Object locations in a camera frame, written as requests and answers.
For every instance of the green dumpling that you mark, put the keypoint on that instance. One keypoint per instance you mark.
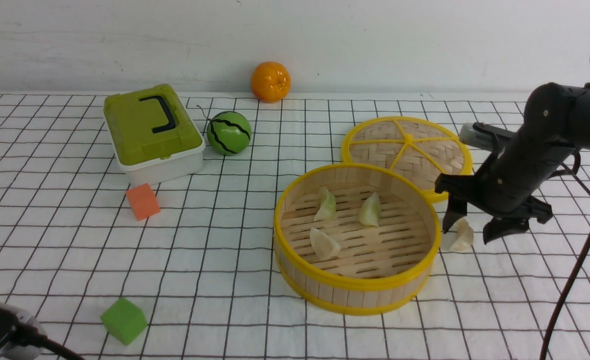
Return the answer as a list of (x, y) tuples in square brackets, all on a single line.
[(327, 205), (370, 211)]

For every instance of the green foam cube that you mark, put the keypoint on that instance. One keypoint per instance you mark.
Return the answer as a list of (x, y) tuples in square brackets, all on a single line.
[(124, 320)]

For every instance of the white grid tablecloth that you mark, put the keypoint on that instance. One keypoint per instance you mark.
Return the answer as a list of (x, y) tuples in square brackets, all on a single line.
[(203, 271)]

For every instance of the green toy watermelon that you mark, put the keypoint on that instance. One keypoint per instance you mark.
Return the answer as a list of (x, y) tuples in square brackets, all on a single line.
[(229, 133)]

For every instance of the yellow bamboo steamer tray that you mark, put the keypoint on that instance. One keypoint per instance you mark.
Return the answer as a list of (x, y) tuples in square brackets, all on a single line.
[(378, 269)]

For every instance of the white dumpling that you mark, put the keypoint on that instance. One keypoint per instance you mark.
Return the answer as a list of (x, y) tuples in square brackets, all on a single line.
[(323, 245), (464, 236)]

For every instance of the green lidded white box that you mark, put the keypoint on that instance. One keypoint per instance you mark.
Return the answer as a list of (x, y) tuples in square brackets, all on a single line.
[(152, 135)]

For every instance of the yellow bamboo steamer lid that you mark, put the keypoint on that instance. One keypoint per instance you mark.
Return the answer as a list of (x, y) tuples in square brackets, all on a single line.
[(415, 149)]

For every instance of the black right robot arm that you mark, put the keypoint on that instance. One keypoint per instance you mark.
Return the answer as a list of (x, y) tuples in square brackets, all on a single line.
[(556, 126)]

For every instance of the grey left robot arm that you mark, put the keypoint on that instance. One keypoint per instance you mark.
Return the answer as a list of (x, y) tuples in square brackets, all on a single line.
[(10, 317)]

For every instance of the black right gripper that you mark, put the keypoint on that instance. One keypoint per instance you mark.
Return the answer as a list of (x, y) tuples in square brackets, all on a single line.
[(503, 186)]

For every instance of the orange foam cube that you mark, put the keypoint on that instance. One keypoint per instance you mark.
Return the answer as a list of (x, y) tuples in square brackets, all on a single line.
[(143, 201)]

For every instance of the orange toy fruit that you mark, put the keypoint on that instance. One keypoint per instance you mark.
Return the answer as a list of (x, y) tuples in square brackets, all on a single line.
[(270, 82)]

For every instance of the white dumpling bottom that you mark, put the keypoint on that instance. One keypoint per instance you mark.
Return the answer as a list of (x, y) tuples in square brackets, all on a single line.
[(323, 245)]

